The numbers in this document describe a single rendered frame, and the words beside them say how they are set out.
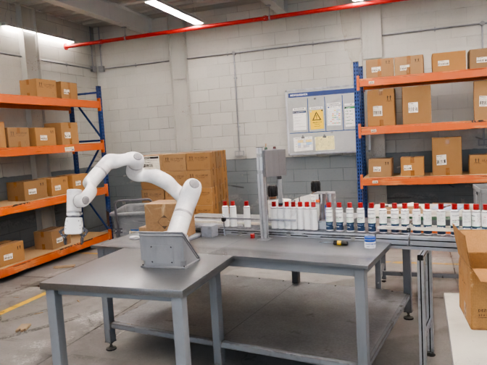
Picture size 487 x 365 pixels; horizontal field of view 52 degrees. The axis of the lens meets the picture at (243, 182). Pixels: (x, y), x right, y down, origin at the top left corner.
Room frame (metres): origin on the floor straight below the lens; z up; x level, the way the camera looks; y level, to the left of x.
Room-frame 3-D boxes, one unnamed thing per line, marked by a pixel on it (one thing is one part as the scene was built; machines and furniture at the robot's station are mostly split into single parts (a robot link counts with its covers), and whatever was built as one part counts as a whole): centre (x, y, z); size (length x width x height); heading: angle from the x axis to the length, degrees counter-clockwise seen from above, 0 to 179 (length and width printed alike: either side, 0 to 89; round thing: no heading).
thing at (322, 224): (3.58, -0.58, 1.01); 0.14 x 0.13 x 0.26; 61
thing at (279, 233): (3.70, -0.16, 0.85); 1.65 x 0.11 x 0.05; 61
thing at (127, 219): (5.95, 1.24, 0.48); 0.89 x 0.63 x 0.96; 179
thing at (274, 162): (3.57, -0.22, 1.38); 0.17 x 0.10 x 0.19; 116
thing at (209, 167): (7.47, 0.87, 0.70); 1.20 x 0.82 x 1.39; 76
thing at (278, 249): (3.85, -0.10, 0.82); 2.10 x 1.50 x 0.02; 61
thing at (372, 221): (3.32, -0.85, 0.98); 0.05 x 0.05 x 0.20
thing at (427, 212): (3.15, -1.17, 0.98); 0.05 x 0.05 x 0.20
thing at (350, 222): (3.39, -0.72, 0.98); 0.05 x 0.05 x 0.20
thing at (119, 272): (3.01, 0.61, 0.81); 0.90 x 0.90 x 0.04; 70
